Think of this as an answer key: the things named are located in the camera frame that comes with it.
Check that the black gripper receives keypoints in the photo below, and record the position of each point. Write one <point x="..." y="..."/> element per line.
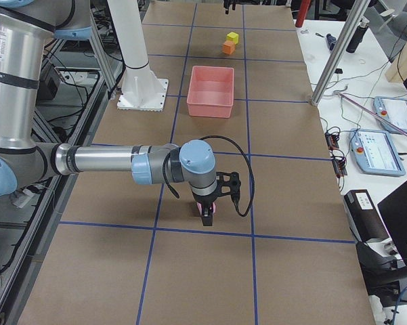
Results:
<point x="204" y="201"/>

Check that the pink foam block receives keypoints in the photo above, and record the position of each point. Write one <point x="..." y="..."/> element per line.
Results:
<point x="200" y="208"/>

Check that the yellow foam block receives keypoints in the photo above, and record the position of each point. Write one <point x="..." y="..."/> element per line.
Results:
<point x="233" y="37"/>

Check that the pink plastic bin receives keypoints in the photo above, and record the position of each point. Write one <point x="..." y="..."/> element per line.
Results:
<point x="211" y="92"/>

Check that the black box with label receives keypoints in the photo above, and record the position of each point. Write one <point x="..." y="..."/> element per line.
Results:
<point x="363" y="217"/>

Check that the orange foam block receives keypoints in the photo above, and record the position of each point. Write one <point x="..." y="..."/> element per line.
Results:
<point x="228" y="47"/>

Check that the near teach pendant tablet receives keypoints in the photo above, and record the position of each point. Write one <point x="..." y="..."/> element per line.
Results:
<point x="375" y="153"/>

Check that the teach pendant tablet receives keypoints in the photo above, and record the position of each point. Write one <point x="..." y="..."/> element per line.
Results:
<point x="375" y="153"/>
<point x="393" y="111"/>

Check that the black monitor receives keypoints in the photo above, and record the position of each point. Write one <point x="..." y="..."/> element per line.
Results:
<point x="393" y="210"/>

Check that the far teach pendant tablet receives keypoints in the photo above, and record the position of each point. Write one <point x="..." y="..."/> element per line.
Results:
<point x="393" y="111"/>

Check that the red cylinder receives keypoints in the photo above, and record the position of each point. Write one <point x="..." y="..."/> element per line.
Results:
<point x="303" y="10"/>

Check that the black bottle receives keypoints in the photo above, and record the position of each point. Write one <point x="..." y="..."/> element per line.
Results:
<point x="357" y="36"/>

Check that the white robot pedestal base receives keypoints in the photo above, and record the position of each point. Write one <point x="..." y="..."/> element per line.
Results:
<point x="140" y="89"/>

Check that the silver aluminium frame post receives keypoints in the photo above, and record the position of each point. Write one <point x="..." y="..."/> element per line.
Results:
<point x="347" y="32"/>

